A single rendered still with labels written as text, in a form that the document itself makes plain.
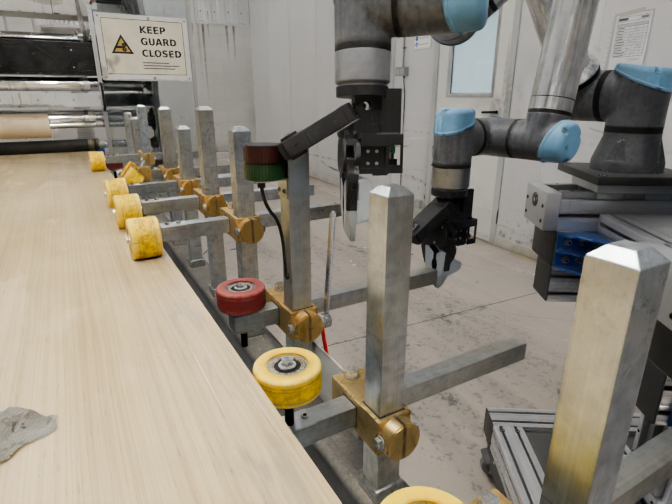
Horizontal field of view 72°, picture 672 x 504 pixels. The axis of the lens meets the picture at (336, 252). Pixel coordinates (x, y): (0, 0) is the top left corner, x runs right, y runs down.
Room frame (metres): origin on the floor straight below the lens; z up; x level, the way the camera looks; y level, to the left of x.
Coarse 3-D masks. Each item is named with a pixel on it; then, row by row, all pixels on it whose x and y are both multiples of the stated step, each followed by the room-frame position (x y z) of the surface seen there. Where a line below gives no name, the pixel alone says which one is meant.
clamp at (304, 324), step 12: (276, 300) 0.73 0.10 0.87; (288, 312) 0.68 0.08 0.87; (300, 312) 0.68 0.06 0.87; (312, 312) 0.68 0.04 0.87; (276, 324) 0.73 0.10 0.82; (288, 324) 0.68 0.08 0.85; (300, 324) 0.66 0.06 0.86; (312, 324) 0.67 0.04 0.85; (288, 336) 0.69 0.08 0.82; (300, 336) 0.66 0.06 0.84; (312, 336) 0.67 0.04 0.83
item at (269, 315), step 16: (416, 272) 0.88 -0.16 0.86; (432, 272) 0.89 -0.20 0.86; (336, 288) 0.80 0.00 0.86; (352, 288) 0.80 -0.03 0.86; (416, 288) 0.87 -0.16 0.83; (272, 304) 0.73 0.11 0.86; (320, 304) 0.76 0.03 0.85; (336, 304) 0.78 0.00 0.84; (352, 304) 0.79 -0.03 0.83; (240, 320) 0.68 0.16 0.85; (256, 320) 0.70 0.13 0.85; (272, 320) 0.71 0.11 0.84
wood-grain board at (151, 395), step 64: (0, 192) 1.50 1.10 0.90; (64, 192) 1.50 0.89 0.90; (0, 256) 0.87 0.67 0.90; (64, 256) 0.87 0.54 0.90; (128, 256) 0.87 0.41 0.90; (0, 320) 0.59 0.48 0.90; (64, 320) 0.59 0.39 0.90; (128, 320) 0.59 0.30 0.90; (192, 320) 0.59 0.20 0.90; (0, 384) 0.44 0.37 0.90; (64, 384) 0.44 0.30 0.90; (128, 384) 0.44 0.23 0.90; (192, 384) 0.44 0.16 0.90; (256, 384) 0.44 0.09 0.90; (64, 448) 0.34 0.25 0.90; (128, 448) 0.34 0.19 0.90; (192, 448) 0.34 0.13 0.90; (256, 448) 0.34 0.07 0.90
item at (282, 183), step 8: (248, 144) 0.68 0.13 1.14; (256, 144) 0.68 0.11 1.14; (264, 144) 0.68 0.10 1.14; (272, 144) 0.68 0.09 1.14; (264, 184) 0.68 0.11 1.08; (280, 184) 0.71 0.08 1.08; (280, 192) 0.71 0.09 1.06; (288, 192) 0.69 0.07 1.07; (264, 200) 0.68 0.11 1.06; (272, 216) 0.69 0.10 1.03; (280, 224) 0.69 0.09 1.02; (280, 232) 0.69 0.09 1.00
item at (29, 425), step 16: (0, 416) 0.37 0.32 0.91; (16, 416) 0.38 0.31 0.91; (32, 416) 0.37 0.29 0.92; (48, 416) 0.38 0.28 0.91; (0, 432) 0.35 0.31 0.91; (16, 432) 0.35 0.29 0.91; (32, 432) 0.36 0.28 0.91; (48, 432) 0.36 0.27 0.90; (0, 448) 0.33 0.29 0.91; (16, 448) 0.34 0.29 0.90
